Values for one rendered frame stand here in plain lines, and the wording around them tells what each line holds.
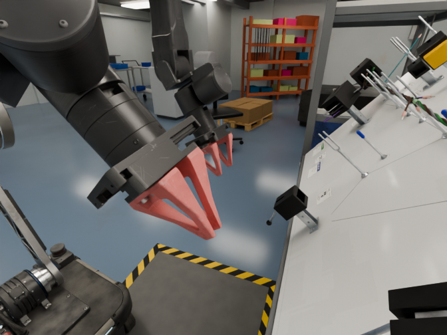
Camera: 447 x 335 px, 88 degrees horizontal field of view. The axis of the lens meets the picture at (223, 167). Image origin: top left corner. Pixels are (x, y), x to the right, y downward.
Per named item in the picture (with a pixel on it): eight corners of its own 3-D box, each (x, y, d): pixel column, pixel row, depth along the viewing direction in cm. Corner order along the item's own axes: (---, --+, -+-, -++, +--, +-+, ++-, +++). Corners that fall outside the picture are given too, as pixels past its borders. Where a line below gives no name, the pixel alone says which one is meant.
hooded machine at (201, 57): (205, 97, 722) (203, 50, 664) (221, 99, 697) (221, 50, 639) (192, 101, 668) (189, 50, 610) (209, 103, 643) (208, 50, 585)
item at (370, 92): (313, 108, 107) (316, 93, 104) (316, 96, 136) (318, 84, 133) (398, 114, 96) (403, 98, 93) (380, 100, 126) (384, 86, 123)
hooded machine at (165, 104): (175, 110, 566) (169, 42, 500) (198, 113, 538) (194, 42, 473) (153, 117, 506) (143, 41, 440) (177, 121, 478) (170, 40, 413)
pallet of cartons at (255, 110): (254, 131, 414) (255, 110, 397) (215, 125, 448) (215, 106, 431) (273, 117, 502) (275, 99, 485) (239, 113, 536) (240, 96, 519)
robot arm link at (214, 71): (178, 64, 55) (153, 66, 48) (215, 35, 48) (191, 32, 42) (201, 110, 57) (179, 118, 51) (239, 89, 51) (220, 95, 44)
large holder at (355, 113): (388, 95, 79) (358, 65, 79) (367, 127, 73) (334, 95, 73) (372, 104, 85) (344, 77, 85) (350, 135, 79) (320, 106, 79)
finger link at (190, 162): (250, 205, 22) (185, 126, 21) (213, 268, 17) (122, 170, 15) (209, 220, 27) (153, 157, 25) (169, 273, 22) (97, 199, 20)
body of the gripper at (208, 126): (230, 129, 56) (217, 100, 55) (208, 142, 48) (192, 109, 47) (210, 137, 60) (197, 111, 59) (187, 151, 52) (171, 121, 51)
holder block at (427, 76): (439, 69, 63) (421, 50, 63) (445, 78, 57) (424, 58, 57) (420, 82, 67) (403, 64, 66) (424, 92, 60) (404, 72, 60)
